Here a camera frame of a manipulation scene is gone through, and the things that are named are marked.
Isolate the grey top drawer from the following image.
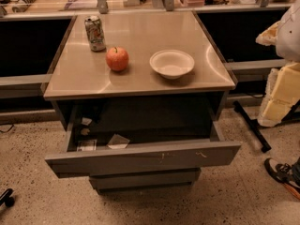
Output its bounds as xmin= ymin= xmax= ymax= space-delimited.
xmin=45 ymin=106 xmax=240 ymax=177

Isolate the grey drawer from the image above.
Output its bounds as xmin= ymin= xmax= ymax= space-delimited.
xmin=89 ymin=168 xmax=201 ymax=192
xmin=45 ymin=106 xmax=240 ymax=177

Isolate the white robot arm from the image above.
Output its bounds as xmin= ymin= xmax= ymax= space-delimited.
xmin=256 ymin=0 xmax=300 ymax=62

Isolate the grey drawer cabinet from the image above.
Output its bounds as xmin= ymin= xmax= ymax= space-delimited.
xmin=40 ymin=10 xmax=239 ymax=195

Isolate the white paper in drawer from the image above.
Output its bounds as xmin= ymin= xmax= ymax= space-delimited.
xmin=107 ymin=134 xmax=129 ymax=149

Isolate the small card in drawer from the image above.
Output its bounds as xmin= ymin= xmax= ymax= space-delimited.
xmin=77 ymin=140 xmax=97 ymax=151

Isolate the grey lower drawer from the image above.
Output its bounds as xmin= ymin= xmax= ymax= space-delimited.
xmin=89 ymin=168 xmax=201 ymax=192

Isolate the white bowl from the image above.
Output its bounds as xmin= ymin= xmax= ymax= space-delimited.
xmin=149 ymin=50 xmax=195 ymax=80

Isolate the red orange apple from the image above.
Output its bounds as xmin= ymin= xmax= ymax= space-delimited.
xmin=106 ymin=47 xmax=129 ymax=71

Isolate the crushed soda can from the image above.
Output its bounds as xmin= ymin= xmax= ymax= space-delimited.
xmin=84 ymin=15 xmax=106 ymax=52

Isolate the black table leg bar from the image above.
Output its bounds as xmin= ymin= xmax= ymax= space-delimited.
xmin=233 ymin=100 xmax=271 ymax=153

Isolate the black and orange shoe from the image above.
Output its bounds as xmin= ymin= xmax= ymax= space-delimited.
xmin=264 ymin=158 xmax=300 ymax=200

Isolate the black chair caster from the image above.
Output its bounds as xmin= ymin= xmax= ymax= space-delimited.
xmin=0 ymin=188 xmax=15 ymax=207

